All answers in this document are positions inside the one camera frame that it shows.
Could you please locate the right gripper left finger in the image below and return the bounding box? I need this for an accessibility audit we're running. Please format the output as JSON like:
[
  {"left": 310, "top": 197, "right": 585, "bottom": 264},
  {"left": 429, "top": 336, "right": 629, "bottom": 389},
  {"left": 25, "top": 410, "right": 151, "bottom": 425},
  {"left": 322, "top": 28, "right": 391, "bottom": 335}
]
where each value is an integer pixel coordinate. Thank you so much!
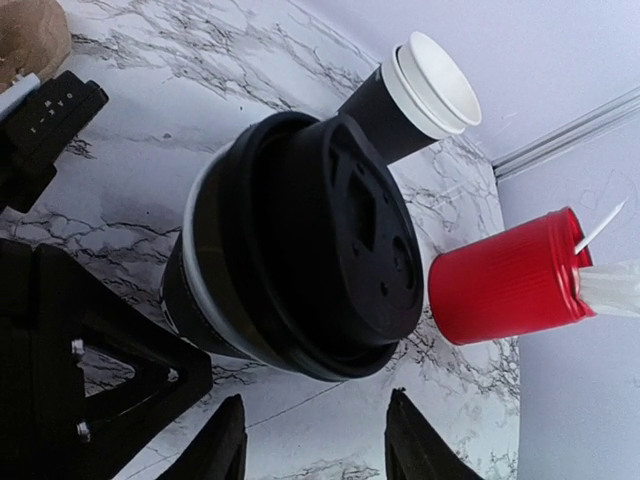
[{"left": 159, "top": 394, "right": 248, "bottom": 480}]

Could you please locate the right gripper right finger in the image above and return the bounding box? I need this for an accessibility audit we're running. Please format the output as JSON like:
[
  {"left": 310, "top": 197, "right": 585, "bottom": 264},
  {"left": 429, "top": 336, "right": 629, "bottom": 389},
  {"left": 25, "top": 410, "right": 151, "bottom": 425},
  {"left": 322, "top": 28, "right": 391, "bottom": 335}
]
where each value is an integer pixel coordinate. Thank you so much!
[{"left": 384, "top": 389, "right": 482, "bottom": 480}]

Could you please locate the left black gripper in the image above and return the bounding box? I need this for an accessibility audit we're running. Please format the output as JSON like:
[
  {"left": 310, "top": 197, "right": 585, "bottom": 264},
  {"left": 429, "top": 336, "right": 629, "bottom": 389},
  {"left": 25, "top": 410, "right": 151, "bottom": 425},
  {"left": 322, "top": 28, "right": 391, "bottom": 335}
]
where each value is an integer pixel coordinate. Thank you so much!
[{"left": 1, "top": 240, "right": 212, "bottom": 479}]

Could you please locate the black paper coffee cup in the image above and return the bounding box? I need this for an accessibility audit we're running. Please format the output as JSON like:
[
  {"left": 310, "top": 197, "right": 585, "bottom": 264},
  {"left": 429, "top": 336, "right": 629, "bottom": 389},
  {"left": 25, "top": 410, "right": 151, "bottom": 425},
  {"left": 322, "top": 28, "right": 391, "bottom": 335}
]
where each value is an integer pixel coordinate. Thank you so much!
[{"left": 158, "top": 110, "right": 426, "bottom": 384}]

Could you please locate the black plastic cup lid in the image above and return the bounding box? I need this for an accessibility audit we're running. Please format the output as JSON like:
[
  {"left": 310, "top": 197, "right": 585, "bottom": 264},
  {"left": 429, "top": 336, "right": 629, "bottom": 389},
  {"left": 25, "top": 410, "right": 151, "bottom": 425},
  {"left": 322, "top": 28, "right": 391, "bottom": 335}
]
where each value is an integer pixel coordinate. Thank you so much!
[{"left": 218, "top": 112, "right": 424, "bottom": 381}]

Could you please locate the red cylindrical holder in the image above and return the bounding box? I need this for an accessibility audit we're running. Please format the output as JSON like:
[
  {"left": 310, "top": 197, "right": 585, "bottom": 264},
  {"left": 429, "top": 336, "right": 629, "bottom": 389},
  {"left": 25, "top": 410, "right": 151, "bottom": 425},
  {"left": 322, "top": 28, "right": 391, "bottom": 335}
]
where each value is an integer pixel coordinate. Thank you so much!
[{"left": 427, "top": 207, "right": 595, "bottom": 345}]

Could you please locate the white straw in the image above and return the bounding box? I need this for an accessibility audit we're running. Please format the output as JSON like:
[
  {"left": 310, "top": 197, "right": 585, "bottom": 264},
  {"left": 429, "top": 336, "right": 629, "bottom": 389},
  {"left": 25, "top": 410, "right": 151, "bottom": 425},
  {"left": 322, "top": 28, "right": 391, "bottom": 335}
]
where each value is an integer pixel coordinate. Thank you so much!
[{"left": 574, "top": 199, "right": 627, "bottom": 255}]

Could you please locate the cardboard cup carrier tray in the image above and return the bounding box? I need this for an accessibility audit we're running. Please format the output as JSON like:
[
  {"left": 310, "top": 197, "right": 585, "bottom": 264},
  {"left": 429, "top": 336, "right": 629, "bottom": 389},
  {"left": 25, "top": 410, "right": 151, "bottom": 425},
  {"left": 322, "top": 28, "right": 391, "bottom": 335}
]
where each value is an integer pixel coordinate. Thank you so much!
[{"left": 1, "top": 0, "right": 71, "bottom": 92}]

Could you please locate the stack of paper cups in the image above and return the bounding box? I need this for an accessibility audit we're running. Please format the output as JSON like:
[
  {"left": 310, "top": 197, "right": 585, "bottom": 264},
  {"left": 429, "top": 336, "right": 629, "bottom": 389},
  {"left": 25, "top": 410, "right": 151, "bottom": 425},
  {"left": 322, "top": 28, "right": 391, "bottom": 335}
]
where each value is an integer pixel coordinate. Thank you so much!
[{"left": 338, "top": 31, "right": 482, "bottom": 165}]

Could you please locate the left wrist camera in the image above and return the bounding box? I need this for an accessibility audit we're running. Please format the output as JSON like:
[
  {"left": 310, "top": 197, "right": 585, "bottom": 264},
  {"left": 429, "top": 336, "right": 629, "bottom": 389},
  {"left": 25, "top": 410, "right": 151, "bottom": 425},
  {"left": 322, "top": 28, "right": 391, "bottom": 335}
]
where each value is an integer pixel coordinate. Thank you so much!
[{"left": 1, "top": 71, "right": 109, "bottom": 213}]

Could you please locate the right aluminium frame post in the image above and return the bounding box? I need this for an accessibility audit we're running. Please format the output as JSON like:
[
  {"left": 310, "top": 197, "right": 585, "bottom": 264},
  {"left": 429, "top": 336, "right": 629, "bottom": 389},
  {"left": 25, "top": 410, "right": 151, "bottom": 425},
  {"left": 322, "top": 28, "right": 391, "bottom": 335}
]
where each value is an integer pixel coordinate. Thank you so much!
[{"left": 492, "top": 87, "right": 639, "bottom": 182}]

